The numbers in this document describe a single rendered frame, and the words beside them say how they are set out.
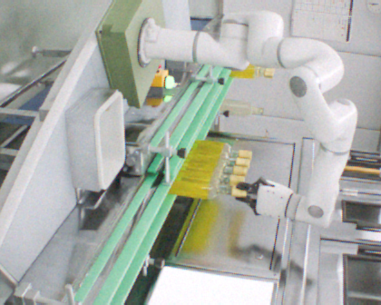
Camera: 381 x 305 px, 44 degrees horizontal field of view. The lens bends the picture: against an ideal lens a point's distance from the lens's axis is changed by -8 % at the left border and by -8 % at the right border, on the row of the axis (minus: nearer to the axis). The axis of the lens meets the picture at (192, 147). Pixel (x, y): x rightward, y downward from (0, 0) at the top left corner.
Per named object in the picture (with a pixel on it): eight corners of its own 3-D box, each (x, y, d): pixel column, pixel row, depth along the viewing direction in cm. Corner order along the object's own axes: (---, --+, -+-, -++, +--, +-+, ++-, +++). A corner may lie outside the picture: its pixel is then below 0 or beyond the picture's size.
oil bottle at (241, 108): (207, 113, 235) (262, 119, 230) (207, 103, 232) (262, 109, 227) (209, 106, 240) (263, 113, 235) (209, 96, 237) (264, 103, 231)
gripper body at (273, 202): (295, 213, 149) (261, 204, 153) (299, 185, 144) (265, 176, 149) (287, 227, 143) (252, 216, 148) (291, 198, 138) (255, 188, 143)
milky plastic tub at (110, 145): (73, 188, 129) (103, 193, 127) (65, 111, 119) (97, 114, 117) (98, 158, 144) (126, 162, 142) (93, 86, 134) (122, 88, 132)
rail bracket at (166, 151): (142, 182, 146) (184, 189, 143) (141, 131, 138) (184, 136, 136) (145, 178, 148) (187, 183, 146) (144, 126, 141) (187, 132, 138)
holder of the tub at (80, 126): (74, 204, 132) (101, 209, 130) (64, 111, 119) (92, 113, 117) (98, 173, 147) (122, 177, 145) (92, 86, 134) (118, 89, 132)
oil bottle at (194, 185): (149, 191, 155) (217, 201, 151) (148, 176, 152) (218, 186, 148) (154, 182, 160) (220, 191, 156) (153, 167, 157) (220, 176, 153)
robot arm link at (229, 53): (190, 63, 138) (247, 71, 135) (196, 19, 137) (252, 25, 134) (197, 67, 148) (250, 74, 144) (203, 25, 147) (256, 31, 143)
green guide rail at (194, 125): (147, 172, 149) (173, 176, 148) (147, 169, 149) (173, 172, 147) (237, 32, 300) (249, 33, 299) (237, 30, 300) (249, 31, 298)
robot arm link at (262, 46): (274, 65, 123) (280, 5, 122) (210, 62, 141) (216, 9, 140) (296, 72, 130) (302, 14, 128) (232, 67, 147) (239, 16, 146)
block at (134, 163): (120, 174, 146) (142, 178, 145) (118, 145, 142) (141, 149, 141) (123, 168, 149) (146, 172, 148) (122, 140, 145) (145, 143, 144)
